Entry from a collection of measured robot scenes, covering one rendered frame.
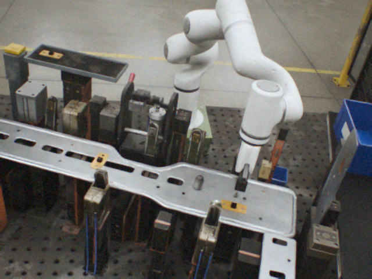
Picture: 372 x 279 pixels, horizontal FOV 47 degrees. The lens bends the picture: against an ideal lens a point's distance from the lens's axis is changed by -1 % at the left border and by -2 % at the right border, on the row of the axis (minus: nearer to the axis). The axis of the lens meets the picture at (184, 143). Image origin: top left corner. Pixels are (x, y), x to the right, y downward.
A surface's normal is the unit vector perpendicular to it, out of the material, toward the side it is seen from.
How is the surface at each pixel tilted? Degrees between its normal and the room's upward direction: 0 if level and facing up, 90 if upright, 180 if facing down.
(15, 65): 90
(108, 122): 90
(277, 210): 0
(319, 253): 89
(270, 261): 0
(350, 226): 0
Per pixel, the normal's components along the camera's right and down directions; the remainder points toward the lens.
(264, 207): 0.13, -0.79
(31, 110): -0.22, 0.57
